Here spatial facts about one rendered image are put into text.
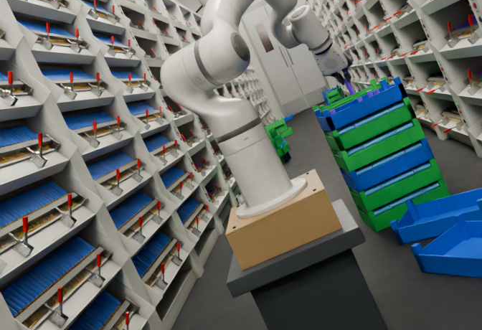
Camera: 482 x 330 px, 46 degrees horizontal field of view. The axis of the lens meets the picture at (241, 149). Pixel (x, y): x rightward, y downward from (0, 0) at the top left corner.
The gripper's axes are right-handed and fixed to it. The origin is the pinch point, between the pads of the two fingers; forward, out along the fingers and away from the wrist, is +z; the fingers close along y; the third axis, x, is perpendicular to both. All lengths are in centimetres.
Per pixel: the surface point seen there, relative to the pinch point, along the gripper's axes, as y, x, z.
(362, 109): 4.1, -12.9, 7.2
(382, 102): 10.6, -9.8, 9.8
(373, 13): -24, 159, 64
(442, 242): 24, -68, 21
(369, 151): 0.7, -21.9, 18.9
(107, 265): -66, -80, -22
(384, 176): 2.0, -26.5, 28.5
